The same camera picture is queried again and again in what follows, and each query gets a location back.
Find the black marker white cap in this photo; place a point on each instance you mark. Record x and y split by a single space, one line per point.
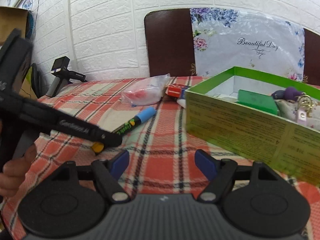
97 147

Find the brown cardboard box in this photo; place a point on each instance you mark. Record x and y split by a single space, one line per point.
11 18

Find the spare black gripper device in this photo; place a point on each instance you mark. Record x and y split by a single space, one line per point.
63 76

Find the floral white pillow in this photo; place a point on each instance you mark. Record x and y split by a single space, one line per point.
224 38

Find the clear bag of pink items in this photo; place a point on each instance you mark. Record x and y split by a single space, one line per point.
145 92

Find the purple doll keychain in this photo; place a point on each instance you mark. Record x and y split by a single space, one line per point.
289 94

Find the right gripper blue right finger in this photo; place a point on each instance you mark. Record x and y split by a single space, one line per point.
206 164

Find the green cardboard box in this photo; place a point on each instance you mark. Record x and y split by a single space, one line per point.
214 115

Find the plaid red bed blanket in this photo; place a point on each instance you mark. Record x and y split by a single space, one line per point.
161 150

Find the green small card box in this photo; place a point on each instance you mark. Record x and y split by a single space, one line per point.
257 101

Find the white glue stick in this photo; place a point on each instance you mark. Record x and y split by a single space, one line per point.
181 102

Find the dark brown wooden headboard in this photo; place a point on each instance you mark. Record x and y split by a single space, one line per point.
169 42

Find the black marker blue cap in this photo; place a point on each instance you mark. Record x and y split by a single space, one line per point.
140 118

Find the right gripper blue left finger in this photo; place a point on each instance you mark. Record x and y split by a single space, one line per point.
118 164

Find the person's left hand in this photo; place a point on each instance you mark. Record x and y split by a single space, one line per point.
14 172

